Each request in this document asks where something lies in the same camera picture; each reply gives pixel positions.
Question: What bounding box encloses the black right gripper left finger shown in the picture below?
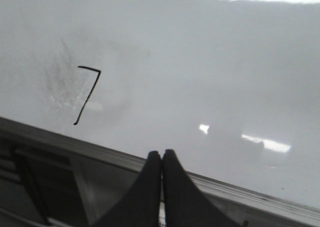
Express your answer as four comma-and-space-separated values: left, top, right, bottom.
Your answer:
94, 151, 162, 227

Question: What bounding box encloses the white whiteboard with metal frame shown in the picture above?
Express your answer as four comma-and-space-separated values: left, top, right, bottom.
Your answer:
0, 0, 320, 227

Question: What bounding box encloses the black chair backrest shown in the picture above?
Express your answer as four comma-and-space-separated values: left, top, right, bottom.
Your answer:
0, 138, 81, 227

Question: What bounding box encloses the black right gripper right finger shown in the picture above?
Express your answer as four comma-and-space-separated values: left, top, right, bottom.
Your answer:
162, 149, 240, 227

